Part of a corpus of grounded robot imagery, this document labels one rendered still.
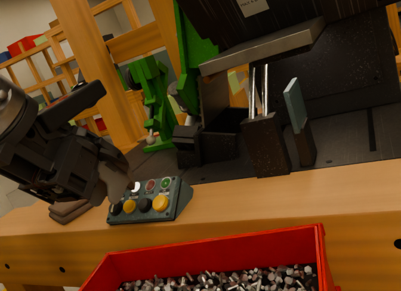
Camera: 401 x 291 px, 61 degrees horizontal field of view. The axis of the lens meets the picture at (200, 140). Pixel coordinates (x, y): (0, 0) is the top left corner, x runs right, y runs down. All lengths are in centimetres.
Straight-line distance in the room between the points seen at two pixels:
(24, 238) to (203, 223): 47
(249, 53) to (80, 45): 96
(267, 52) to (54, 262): 64
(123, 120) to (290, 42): 98
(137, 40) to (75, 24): 22
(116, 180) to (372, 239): 34
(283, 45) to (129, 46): 94
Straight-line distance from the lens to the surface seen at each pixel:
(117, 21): 1301
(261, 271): 45
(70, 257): 81
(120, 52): 137
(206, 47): 70
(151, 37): 128
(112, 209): 66
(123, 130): 135
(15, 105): 39
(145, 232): 62
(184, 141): 76
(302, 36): 46
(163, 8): 114
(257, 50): 47
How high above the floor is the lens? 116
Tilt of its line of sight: 16 degrees down
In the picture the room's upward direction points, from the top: 20 degrees counter-clockwise
